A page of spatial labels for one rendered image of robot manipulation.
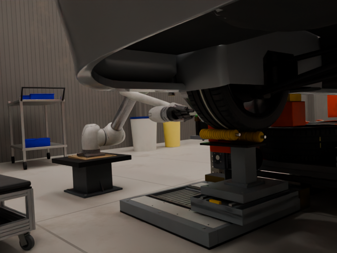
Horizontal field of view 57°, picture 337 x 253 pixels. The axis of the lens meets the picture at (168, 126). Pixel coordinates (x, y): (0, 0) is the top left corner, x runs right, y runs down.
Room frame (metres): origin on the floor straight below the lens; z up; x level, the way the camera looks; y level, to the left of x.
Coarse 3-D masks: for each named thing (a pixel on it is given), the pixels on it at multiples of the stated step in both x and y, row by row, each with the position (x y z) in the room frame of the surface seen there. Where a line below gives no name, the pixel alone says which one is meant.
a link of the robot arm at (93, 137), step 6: (84, 126) 2.71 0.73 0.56; (90, 126) 2.67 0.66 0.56; (96, 126) 2.69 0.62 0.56; (84, 132) 2.66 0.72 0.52; (90, 132) 2.65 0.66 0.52; (96, 132) 2.67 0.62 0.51; (102, 132) 2.72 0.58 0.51; (84, 138) 2.65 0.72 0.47; (90, 138) 2.65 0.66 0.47; (96, 138) 2.67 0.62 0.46; (102, 138) 2.71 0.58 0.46; (84, 144) 2.66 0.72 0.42; (90, 144) 2.65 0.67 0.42; (96, 144) 2.67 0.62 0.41; (102, 144) 2.73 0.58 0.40
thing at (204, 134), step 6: (204, 132) 1.78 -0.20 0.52; (210, 132) 1.74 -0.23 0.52; (216, 132) 1.71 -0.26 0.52; (222, 132) 1.67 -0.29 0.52; (228, 132) 1.64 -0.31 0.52; (234, 132) 1.63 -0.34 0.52; (204, 138) 1.79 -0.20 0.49; (210, 138) 1.75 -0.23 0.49; (216, 138) 1.71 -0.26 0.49; (222, 138) 1.68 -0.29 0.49; (228, 138) 1.65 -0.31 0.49; (234, 138) 1.62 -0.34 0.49
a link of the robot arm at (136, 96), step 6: (126, 96) 2.27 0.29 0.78; (132, 96) 2.21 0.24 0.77; (138, 96) 2.19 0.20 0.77; (144, 96) 2.18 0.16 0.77; (150, 96) 2.20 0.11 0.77; (144, 102) 2.19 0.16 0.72; (150, 102) 2.17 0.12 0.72; (156, 102) 2.16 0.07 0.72; (162, 102) 2.16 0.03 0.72; (174, 102) 2.11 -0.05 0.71; (174, 120) 2.03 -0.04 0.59; (180, 120) 2.06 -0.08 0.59
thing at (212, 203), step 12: (288, 192) 1.79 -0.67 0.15; (192, 204) 1.72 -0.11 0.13; (204, 204) 1.65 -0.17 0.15; (216, 204) 1.58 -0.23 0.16; (228, 204) 1.63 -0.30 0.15; (240, 204) 1.55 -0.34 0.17; (252, 204) 1.58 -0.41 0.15; (264, 204) 1.56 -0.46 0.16; (276, 204) 1.62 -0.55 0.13; (288, 204) 1.69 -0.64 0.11; (216, 216) 1.58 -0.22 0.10; (228, 216) 1.52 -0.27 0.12; (240, 216) 1.46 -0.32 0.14; (252, 216) 1.50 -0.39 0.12; (264, 216) 1.56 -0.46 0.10
